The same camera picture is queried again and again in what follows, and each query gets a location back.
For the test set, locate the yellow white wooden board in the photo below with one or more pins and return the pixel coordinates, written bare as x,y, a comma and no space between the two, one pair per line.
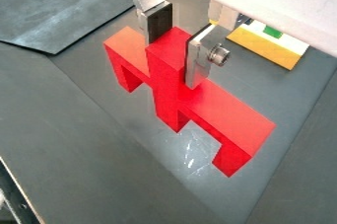
282,51

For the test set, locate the red wooden block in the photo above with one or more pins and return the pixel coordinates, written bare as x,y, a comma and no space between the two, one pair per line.
156,65

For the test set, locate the green wooden block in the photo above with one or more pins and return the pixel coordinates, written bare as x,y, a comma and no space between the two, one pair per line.
272,32

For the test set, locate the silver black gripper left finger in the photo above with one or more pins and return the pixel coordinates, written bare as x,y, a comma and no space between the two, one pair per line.
154,18

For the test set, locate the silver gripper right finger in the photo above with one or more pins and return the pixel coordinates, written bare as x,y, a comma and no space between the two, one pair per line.
204,49

